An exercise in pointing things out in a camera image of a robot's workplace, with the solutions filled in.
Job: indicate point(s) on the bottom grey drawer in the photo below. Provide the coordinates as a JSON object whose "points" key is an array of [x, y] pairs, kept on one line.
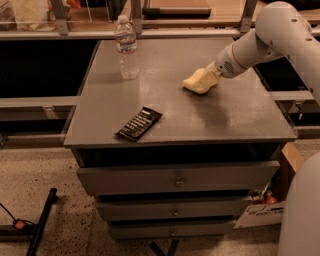
{"points": [[171, 230]]}

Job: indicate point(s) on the middle grey drawer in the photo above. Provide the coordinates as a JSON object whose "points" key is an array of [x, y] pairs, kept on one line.
{"points": [[172, 208]]}

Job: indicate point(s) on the orange bottle in box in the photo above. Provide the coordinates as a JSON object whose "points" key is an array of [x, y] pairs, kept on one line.
{"points": [[270, 198]]}

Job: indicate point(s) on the black metal stand leg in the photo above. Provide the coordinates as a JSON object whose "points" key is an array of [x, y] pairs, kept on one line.
{"points": [[33, 232]]}

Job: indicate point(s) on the top grey drawer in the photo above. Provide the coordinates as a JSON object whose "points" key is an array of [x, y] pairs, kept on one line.
{"points": [[121, 180]]}

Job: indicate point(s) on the yellow sponge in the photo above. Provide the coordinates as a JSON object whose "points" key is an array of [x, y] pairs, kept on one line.
{"points": [[201, 81]]}

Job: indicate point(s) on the grey drawer cabinet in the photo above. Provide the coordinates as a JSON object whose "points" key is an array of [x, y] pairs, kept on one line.
{"points": [[237, 121]]}

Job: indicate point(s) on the clear plastic water bottle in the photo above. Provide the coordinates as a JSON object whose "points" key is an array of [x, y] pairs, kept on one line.
{"points": [[126, 46]]}

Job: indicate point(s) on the cardboard box with label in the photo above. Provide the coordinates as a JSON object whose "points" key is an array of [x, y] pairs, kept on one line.
{"points": [[267, 205]]}

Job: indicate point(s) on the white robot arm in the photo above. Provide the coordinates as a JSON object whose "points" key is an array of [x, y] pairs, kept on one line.
{"points": [[281, 31]]}

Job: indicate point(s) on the orange cable clip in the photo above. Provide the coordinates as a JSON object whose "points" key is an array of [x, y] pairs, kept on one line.
{"points": [[19, 224]]}

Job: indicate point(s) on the grey drawer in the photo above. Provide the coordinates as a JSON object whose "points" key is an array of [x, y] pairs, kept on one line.
{"points": [[172, 208], [121, 180], [171, 230]]}

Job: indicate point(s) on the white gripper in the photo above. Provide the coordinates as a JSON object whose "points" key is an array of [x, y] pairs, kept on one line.
{"points": [[225, 65]]}

